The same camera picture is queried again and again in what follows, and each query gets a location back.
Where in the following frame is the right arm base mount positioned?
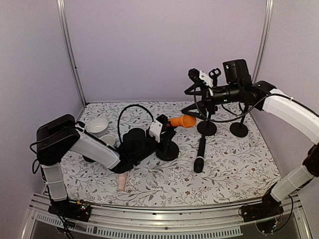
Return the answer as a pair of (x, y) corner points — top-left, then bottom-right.
(238, 192), (284, 222)

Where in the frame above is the white ceramic bowl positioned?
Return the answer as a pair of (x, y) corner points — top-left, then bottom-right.
(86, 118), (109, 137)

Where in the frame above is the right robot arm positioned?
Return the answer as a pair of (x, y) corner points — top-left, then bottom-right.
(182, 59), (319, 205)

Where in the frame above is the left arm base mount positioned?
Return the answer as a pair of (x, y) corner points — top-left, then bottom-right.
(48, 199), (92, 222)

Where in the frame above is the left aluminium frame post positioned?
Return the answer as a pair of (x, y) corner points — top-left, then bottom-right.
(56, 0), (87, 106)

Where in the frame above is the black microphone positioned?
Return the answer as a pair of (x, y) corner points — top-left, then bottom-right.
(193, 135), (206, 173)

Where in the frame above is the orange microphone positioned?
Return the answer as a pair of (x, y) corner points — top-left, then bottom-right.
(166, 115), (197, 128)

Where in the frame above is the aluminium front rail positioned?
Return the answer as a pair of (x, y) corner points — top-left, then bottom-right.
(21, 194), (313, 239)

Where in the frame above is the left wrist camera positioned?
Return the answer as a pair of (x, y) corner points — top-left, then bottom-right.
(149, 115), (168, 143)

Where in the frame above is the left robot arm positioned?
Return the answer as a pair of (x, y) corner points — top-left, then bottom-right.
(34, 114), (179, 203)

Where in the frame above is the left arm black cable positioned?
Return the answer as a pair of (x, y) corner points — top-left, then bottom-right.
(117, 104), (157, 147)

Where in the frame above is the short black mic stand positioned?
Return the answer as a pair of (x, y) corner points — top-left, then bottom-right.
(230, 116), (248, 138)

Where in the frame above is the aluminium frame post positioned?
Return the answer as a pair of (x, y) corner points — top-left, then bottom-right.
(56, 0), (87, 106)
(252, 0), (274, 82)

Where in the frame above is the far left black stand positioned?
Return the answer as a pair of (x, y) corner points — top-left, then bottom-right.
(71, 121), (96, 162)

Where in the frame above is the beige microphone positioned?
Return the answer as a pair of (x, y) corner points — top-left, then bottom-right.
(118, 172), (127, 191)

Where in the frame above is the light blue mug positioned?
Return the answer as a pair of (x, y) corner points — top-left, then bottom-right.
(99, 134), (116, 146)

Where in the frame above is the tall black mic stand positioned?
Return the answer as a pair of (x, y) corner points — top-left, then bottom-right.
(197, 68), (221, 136)

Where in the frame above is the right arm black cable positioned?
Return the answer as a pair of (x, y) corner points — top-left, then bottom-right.
(194, 84), (297, 122)

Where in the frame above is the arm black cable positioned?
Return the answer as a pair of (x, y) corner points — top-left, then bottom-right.
(194, 84), (297, 122)
(117, 104), (157, 147)

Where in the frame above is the right aluminium frame post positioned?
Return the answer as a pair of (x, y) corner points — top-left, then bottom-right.
(252, 0), (274, 82)

